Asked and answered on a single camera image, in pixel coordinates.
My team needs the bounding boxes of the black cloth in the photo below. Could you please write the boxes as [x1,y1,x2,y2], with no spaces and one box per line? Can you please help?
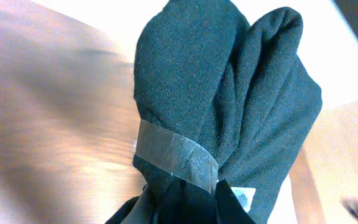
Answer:
[104,0,323,224]

